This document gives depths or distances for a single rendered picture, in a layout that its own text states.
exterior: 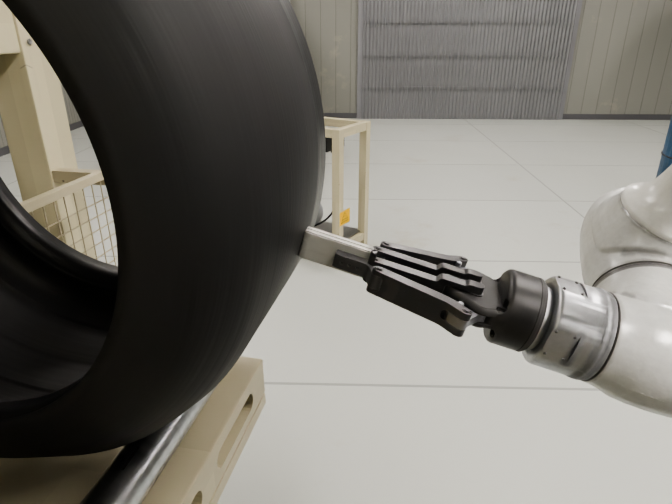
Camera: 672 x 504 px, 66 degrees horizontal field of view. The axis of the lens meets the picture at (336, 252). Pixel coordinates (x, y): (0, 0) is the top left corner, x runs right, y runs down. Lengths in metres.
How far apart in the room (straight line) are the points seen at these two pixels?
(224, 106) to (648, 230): 0.44
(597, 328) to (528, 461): 1.42
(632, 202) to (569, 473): 1.39
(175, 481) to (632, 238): 0.53
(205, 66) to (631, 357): 0.42
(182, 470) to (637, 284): 0.50
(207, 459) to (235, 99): 0.40
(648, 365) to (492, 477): 1.34
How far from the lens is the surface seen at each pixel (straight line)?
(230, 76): 0.35
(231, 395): 0.69
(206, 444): 0.63
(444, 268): 0.52
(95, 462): 0.74
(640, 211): 0.62
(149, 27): 0.35
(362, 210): 3.16
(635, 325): 0.53
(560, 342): 0.51
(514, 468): 1.88
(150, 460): 0.56
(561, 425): 2.09
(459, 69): 8.29
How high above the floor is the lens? 1.29
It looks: 24 degrees down
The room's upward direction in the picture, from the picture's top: straight up
